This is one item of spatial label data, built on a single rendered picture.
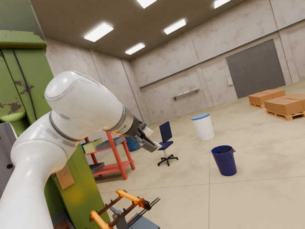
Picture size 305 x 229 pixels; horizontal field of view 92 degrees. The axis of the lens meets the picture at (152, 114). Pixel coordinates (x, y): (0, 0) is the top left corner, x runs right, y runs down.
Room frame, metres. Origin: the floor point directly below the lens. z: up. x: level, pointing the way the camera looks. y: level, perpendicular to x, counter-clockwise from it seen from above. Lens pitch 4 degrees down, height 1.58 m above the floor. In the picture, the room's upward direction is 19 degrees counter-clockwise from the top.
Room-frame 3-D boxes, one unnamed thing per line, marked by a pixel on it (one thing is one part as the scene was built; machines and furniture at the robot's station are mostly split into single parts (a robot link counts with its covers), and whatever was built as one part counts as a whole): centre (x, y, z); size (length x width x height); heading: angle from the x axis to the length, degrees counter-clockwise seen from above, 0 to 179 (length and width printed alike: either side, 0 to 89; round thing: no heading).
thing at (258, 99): (5.93, -4.60, 0.24); 1.35 x 0.98 x 0.47; 156
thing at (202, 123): (4.52, -1.38, 0.36); 0.58 x 0.58 x 0.73
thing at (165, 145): (3.75, 0.01, 0.50); 0.58 x 0.56 x 1.00; 68
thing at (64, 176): (1.13, 0.81, 1.27); 0.09 x 0.02 x 0.17; 131
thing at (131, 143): (6.18, 1.15, 0.46); 0.64 x 0.61 x 0.92; 65
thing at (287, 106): (4.08, -3.78, 0.22); 1.25 x 0.90 x 0.43; 156
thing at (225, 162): (2.47, -0.95, 0.23); 0.39 x 0.36 x 0.46; 66
